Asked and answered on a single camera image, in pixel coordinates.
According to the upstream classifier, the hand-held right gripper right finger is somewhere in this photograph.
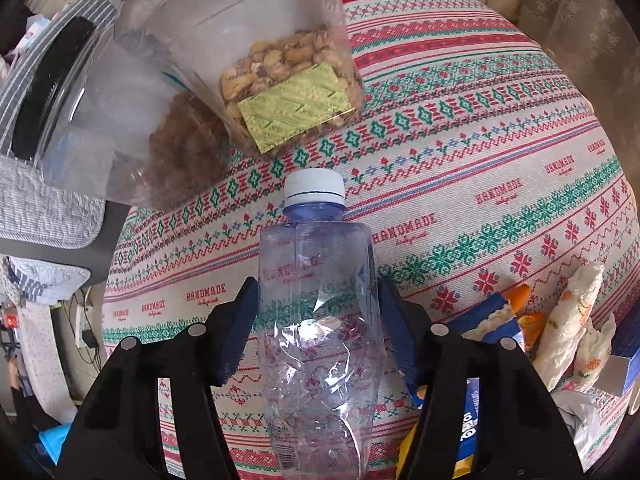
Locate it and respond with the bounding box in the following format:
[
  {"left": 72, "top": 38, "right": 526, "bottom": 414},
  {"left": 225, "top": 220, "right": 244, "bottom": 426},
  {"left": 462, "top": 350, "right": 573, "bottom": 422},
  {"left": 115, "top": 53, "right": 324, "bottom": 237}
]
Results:
[{"left": 376, "top": 276, "right": 586, "bottom": 480}]

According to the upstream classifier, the blue snack wrapper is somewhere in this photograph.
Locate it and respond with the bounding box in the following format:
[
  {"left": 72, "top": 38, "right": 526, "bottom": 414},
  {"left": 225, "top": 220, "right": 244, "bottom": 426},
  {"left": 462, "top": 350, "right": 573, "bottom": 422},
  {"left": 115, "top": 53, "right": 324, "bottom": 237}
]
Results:
[{"left": 460, "top": 292, "right": 523, "bottom": 346}]

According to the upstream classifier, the clear bag of nuts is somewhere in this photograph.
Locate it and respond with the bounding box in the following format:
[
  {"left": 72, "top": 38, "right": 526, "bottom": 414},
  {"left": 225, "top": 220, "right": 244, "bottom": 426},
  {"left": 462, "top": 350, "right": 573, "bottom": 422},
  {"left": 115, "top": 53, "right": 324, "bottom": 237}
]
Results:
[{"left": 115, "top": 0, "right": 368, "bottom": 156}]

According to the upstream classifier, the clear jar of brown snacks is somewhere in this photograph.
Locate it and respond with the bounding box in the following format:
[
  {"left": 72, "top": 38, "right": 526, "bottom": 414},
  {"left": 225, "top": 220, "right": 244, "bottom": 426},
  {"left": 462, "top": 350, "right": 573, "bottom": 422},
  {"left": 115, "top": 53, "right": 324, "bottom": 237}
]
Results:
[{"left": 37, "top": 25, "right": 241, "bottom": 211}]

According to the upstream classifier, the clear plastic bottle white cap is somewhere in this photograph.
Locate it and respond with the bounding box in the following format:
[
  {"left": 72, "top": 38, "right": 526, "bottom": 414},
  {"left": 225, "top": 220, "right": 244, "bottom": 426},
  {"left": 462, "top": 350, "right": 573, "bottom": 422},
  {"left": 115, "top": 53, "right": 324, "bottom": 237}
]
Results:
[{"left": 256, "top": 169, "right": 390, "bottom": 480}]

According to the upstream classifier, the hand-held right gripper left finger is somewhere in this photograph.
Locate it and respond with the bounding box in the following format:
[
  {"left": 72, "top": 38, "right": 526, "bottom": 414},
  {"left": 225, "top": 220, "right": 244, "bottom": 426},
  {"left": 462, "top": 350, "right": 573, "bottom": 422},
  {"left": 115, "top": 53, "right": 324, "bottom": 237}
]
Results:
[{"left": 55, "top": 276, "right": 261, "bottom": 480}]

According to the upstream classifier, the crumpled floral paper towel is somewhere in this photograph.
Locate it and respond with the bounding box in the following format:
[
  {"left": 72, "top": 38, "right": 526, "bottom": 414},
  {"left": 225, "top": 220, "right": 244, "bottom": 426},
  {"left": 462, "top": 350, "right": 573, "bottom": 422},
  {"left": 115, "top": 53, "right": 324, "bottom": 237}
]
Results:
[{"left": 572, "top": 312, "right": 618, "bottom": 388}]

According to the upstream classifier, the white plastic bag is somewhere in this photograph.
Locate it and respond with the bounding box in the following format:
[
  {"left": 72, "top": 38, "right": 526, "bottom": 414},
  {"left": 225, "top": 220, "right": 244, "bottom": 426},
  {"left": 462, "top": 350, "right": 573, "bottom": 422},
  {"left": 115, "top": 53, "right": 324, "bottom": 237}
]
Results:
[{"left": 550, "top": 387, "right": 603, "bottom": 466}]

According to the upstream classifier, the blue cardboard box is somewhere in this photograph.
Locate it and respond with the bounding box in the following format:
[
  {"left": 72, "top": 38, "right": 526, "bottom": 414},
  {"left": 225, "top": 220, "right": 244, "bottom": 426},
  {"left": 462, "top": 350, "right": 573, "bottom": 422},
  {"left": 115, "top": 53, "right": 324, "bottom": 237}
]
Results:
[{"left": 595, "top": 330, "right": 640, "bottom": 398}]

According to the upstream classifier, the orange snack wrapper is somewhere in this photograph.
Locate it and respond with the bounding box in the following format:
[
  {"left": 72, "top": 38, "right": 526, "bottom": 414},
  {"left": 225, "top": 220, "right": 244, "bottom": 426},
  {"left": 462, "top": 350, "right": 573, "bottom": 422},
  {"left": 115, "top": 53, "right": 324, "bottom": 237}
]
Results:
[{"left": 505, "top": 282, "right": 548, "bottom": 356}]

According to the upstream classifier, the white power strip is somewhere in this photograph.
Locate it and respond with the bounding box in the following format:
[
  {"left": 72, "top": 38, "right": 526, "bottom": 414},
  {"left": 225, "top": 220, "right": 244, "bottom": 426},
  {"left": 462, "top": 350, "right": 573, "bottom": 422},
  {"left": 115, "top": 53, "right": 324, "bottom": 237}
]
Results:
[{"left": 75, "top": 305, "right": 98, "bottom": 351}]

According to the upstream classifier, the blue cookie packet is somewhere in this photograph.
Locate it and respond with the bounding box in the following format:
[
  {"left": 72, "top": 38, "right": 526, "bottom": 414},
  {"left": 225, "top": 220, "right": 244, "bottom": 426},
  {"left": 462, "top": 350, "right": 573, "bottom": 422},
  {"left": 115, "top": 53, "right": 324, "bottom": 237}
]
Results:
[{"left": 452, "top": 377, "right": 481, "bottom": 478}]

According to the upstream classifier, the patterned woven tablecloth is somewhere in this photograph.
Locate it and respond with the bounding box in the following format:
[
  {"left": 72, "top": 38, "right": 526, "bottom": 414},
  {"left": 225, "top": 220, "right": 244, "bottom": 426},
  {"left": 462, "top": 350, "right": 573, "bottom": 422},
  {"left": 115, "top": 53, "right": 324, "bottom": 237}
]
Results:
[{"left": 102, "top": 0, "right": 640, "bottom": 480}]

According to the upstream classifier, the grey striped quilted cushion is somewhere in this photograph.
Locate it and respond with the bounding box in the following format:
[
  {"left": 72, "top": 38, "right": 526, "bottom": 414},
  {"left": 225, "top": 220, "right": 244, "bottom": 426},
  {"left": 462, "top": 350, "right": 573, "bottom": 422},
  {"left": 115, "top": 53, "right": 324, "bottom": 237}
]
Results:
[{"left": 0, "top": 0, "right": 118, "bottom": 251}]

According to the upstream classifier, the rolled floral paper towel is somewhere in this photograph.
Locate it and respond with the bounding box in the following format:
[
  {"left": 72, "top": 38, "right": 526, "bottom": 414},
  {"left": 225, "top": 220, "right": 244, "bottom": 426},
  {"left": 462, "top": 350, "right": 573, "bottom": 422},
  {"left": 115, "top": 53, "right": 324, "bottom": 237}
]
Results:
[{"left": 532, "top": 260, "right": 606, "bottom": 393}]

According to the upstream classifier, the yellow snack packet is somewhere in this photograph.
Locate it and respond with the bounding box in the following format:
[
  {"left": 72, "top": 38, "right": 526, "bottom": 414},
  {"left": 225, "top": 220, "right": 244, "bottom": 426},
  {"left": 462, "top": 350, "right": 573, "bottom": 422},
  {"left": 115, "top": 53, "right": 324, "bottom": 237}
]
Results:
[{"left": 397, "top": 420, "right": 426, "bottom": 480}]

